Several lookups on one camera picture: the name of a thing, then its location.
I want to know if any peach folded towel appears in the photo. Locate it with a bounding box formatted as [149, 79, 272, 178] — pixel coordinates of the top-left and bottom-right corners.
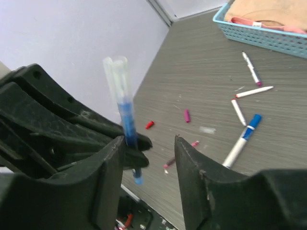
[224, 0, 307, 34]

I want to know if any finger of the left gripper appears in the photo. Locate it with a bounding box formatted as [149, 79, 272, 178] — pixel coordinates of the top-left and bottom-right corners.
[0, 105, 150, 179]
[0, 63, 153, 151]

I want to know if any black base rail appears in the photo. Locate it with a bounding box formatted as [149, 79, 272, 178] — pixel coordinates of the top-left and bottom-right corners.
[114, 184, 176, 230]

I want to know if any white pen red tip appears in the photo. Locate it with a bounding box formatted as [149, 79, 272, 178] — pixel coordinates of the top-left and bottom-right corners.
[235, 86, 274, 98]

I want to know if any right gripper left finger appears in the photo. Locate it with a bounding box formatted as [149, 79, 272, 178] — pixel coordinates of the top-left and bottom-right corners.
[0, 137, 125, 230]

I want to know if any white marker blue print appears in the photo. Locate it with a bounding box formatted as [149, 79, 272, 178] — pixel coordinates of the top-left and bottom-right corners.
[222, 114, 262, 169]

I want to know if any purple pen cap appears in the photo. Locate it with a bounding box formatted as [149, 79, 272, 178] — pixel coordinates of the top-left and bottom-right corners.
[184, 109, 190, 123]

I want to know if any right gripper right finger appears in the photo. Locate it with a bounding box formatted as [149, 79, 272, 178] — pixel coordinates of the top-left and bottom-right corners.
[175, 136, 307, 230]

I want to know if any red gel pen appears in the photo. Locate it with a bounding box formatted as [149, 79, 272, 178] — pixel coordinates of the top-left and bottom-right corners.
[163, 140, 187, 172]

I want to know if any blue gel pen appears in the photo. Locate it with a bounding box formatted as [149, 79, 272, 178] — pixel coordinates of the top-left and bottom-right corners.
[118, 102, 143, 185]

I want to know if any white pen with clear cap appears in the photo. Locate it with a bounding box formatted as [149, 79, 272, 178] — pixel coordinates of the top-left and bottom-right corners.
[231, 99, 247, 126]

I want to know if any blue plastic basket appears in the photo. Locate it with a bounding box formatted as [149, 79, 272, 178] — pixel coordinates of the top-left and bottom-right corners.
[213, 1, 307, 58]

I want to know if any red cap lower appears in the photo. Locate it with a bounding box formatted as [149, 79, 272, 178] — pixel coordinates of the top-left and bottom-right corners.
[145, 121, 154, 129]

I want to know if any white pen upper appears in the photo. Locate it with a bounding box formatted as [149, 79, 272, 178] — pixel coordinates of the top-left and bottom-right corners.
[242, 51, 262, 87]

